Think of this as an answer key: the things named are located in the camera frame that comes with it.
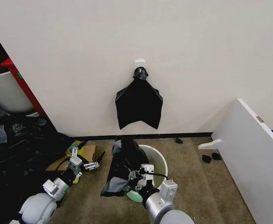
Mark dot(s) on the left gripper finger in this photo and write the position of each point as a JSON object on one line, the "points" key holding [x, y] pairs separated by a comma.
{"points": [[74, 151], [91, 166]]}

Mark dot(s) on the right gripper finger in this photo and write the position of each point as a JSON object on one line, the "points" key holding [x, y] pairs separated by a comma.
{"points": [[133, 174], [140, 184]]}

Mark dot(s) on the black garbage bag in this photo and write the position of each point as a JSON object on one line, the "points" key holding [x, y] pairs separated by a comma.
{"points": [[122, 158]]}

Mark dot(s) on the yellow-green bag roll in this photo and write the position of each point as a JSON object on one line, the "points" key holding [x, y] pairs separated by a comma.
{"points": [[70, 150]]}

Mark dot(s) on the white round trash bin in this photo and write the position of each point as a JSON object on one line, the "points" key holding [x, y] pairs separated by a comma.
{"points": [[158, 163]]}

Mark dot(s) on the black folded hanging bag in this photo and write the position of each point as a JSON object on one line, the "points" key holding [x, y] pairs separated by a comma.
{"points": [[138, 107]]}

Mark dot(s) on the yellow sponge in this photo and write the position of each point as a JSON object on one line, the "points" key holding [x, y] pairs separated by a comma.
{"points": [[76, 180]]}

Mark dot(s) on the brown cardboard box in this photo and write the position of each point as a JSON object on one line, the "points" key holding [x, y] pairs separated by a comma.
{"points": [[89, 151]]}

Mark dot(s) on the pile of black bags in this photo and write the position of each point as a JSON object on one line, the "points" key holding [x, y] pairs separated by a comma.
{"points": [[22, 149]]}

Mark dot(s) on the small black floor scrap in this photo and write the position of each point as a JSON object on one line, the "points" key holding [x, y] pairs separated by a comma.
{"points": [[216, 156], [206, 158], [179, 140]]}

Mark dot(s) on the black baseboard strip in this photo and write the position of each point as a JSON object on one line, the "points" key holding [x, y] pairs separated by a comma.
{"points": [[173, 134]]}

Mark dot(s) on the white curved board foot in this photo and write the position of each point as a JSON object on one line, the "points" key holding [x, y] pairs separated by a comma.
{"points": [[209, 144]]}

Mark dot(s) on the red cabinet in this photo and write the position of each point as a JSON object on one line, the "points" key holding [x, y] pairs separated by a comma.
{"points": [[22, 86]]}

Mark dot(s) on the white plant pot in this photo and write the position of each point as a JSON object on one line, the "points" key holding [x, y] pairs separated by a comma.
{"points": [[8, 91]]}

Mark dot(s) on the white board panel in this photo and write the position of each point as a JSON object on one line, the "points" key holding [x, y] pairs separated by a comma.
{"points": [[250, 151]]}

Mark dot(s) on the silver metal hinge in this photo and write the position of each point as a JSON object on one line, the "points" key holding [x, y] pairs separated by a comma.
{"points": [[259, 119]]}

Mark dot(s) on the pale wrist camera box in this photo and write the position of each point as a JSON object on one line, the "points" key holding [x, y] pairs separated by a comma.
{"points": [[147, 170], [75, 162]]}

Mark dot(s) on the white wall hook plate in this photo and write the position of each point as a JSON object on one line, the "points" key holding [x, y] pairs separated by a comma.
{"points": [[140, 63]]}

